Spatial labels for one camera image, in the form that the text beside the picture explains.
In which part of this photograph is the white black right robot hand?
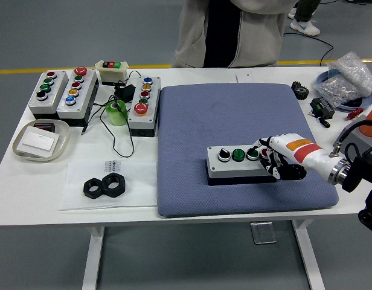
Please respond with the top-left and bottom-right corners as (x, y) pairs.
(258, 132), (338, 181)

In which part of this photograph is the grey four-button control box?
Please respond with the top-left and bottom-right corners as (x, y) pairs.
(205, 145), (279, 185)

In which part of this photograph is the short five-button box, red mushroom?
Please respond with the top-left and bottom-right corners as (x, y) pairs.
(127, 76), (161, 138)

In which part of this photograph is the long five-button box, red mushroom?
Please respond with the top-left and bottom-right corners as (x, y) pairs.
(55, 66), (98, 127)

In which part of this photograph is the grey box with black button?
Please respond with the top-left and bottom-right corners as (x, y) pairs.
(27, 70), (69, 119)

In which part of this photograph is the black module green terminal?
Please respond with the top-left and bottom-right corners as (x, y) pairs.
(306, 96), (336, 120)

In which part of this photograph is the grey block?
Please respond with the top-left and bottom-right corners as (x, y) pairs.
(335, 119), (372, 158)

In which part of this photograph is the small red clip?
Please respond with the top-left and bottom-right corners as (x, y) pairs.
(346, 108), (364, 120)

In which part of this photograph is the black gear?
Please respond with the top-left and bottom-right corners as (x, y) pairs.
(290, 80), (310, 100)

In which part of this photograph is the orange cylinder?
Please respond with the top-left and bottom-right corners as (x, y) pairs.
(358, 107), (372, 138)

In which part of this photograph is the blue round plate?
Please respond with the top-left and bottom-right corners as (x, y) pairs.
(315, 71), (372, 111)

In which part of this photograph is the clear bag of washers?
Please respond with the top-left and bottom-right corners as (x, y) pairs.
(313, 51), (372, 108)

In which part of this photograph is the white table leg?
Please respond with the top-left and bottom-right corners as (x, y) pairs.
(82, 226), (106, 290)
(290, 219), (326, 290)

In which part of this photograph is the blue-grey padded mat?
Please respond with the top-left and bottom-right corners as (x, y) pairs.
(155, 83), (339, 219)

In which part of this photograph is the person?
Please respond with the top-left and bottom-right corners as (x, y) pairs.
(171, 0), (303, 69)
(287, 0), (321, 36)

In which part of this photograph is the white printed plastic sheet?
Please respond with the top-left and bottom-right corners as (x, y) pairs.
(58, 159), (158, 211)

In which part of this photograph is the large black hex nut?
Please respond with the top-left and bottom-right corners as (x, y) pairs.
(100, 172), (127, 199)

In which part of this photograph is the black power adapter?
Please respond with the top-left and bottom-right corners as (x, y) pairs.
(113, 84), (135, 102)

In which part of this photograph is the green tape roll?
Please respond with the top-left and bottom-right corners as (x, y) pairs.
(104, 99), (127, 127)

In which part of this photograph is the small black hex nut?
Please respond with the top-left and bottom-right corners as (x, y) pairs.
(82, 178), (104, 201)

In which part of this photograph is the white oval tray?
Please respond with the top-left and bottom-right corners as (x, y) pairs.
(11, 119), (71, 163)

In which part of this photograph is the dark red small block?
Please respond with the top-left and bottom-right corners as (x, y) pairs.
(33, 121), (56, 134)

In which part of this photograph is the white rectangular plate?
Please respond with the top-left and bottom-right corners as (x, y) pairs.
(17, 126), (60, 158)

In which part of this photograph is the clear bracket under table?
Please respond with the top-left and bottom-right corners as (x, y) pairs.
(249, 221), (278, 245)

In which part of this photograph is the black floor cable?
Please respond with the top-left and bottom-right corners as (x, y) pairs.
(283, 30), (335, 66)

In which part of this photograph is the cream switch box red green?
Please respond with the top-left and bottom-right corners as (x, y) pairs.
(94, 59), (129, 86)

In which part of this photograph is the thin black adapter cable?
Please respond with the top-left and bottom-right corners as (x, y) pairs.
(80, 69), (141, 158)

